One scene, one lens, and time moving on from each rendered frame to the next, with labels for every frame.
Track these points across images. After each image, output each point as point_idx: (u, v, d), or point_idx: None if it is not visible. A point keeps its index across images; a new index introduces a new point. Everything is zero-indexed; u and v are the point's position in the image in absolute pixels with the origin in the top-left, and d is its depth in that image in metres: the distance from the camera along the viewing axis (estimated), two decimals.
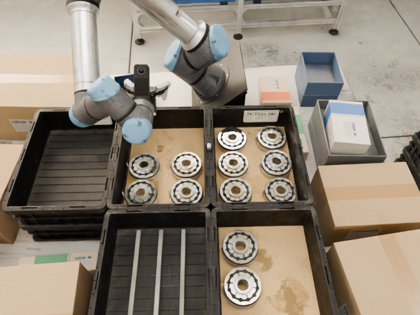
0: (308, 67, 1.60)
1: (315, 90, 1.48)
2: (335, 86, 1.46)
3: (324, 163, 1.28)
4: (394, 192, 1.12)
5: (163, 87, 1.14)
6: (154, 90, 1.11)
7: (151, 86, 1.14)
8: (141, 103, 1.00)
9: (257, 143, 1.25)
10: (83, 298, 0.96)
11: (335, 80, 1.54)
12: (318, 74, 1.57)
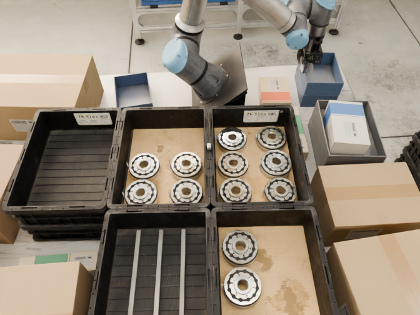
0: None
1: (315, 90, 1.48)
2: (335, 86, 1.46)
3: (324, 163, 1.28)
4: (394, 192, 1.12)
5: None
6: None
7: None
8: None
9: (257, 143, 1.25)
10: (83, 298, 0.96)
11: (335, 80, 1.54)
12: (318, 74, 1.57)
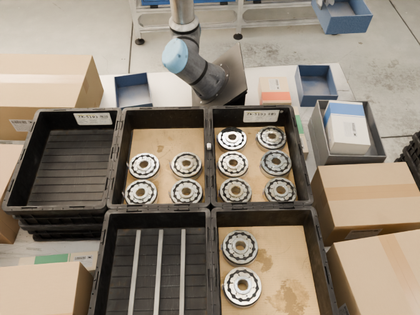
0: None
1: (339, 27, 1.23)
2: (363, 20, 1.22)
3: (324, 163, 1.28)
4: (394, 192, 1.12)
5: None
6: None
7: None
8: None
9: (257, 143, 1.25)
10: (83, 298, 0.96)
11: None
12: (336, 11, 1.33)
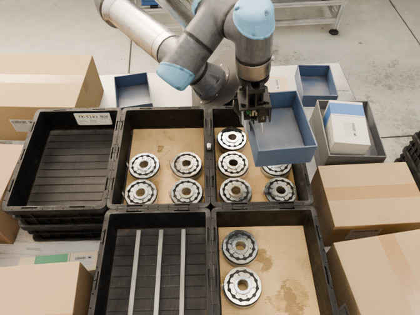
0: None
1: (272, 159, 0.90)
2: (304, 151, 0.89)
3: (324, 163, 1.28)
4: (394, 192, 1.12)
5: None
6: (264, 86, 0.84)
7: None
8: None
9: None
10: (83, 298, 0.96)
11: (302, 136, 0.97)
12: (274, 125, 1.00)
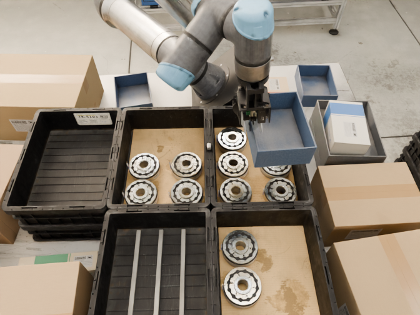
0: None
1: (271, 160, 0.90)
2: (304, 152, 0.89)
3: (324, 163, 1.28)
4: (394, 192, 1.12)
5: None
6: (264, 86, 0.84)
7: None
8: None
9: None
10: (83, 298, 0.96)
11: (301, 137, 0.97)
12: (274, 126, 1.00)
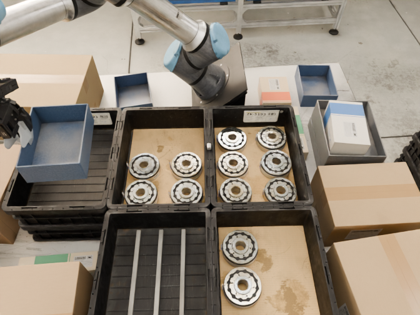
0: (54, 129, 0.99)
1: (39, 175, 0.87)
2: (69, 168, 0.86)
3: (324, 163, 1.28)
4: (394, 192, 1.12)
5: (29, 119, 0.86)
6: (14, 100, 0.81)
7: None
8: None
9: (257, 143, 1.25)
10: (83, 298, 0.96)
11: (88, 151, 0.94)
12: (66, 139, 0.97)
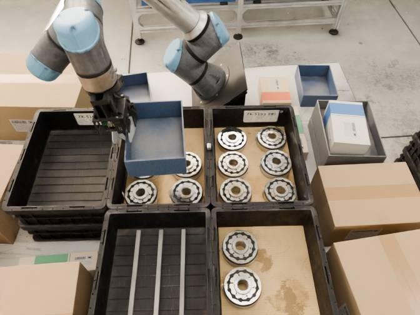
0: (145, 125, 1.01)
1: (143, 170, 0.89)
2: (174, 163, 0.88)
3: (324, 163, 1.28)
4: (394, 192, 1.12)
5: (135, 114, 0.87)
6: (126, 96, 0.83)
7: None
8: None
9: (257, 143, 1.25)
10: (83, 298, 0.96)
11: (183, 147, 0.96)
12: (159, 135, 0.99)
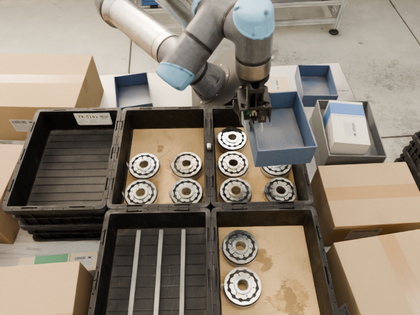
0: None
1: (272, 160, 0.90)
2: (304, 152, 0.88)
3: (324, 163, 1.28)
4: (394, 192, 1.12)
5: None
6: (264, 86, 0.84)
7: None
8: None
9: None
10: (83, 298, 0.96)
11: (302, 137, 0.97)
12: (275, 126, 1.00)
